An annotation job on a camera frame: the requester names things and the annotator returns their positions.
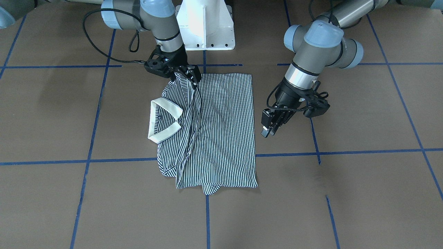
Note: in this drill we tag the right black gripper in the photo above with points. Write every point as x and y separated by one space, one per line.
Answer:
180 57

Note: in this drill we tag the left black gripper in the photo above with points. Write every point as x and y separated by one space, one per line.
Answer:
288 94

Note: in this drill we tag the striped polo shirt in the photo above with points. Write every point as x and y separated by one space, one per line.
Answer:
205 133

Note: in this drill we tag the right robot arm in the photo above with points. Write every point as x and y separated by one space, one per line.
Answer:
157 16

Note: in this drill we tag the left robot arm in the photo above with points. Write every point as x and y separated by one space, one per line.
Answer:
318 45

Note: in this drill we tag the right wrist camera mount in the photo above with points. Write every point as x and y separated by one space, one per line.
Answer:
156 64

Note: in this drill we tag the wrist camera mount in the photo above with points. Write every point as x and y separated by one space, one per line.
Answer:
317 104
156 64

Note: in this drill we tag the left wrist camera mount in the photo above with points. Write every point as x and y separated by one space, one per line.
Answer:
317 104

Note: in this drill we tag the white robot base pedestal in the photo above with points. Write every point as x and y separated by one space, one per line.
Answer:
206 24

